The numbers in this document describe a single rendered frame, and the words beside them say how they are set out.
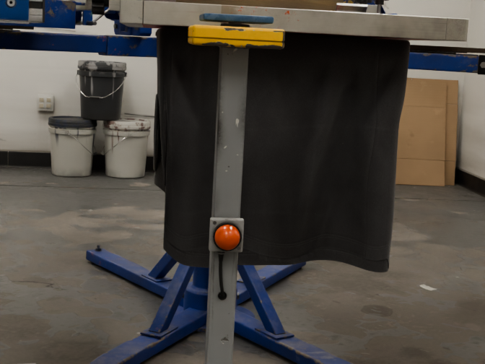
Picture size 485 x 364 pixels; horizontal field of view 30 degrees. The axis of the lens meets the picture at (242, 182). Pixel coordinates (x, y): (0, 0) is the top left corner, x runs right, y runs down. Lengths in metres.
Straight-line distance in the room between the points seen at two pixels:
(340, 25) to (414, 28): 0.13
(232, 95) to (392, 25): 0.36
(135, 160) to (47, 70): 0.88
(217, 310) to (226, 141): 0.26
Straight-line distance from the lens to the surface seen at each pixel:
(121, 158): 5.93
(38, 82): 6.28
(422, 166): 6.43
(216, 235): 1.32
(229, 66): 1.32
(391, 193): 1.68
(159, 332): 2.75
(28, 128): 6.31
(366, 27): 1.55
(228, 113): 1.32
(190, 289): 3.03
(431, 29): 1.58
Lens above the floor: 0.94
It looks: 9 degrees down
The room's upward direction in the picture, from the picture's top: 3 degrees clockwise
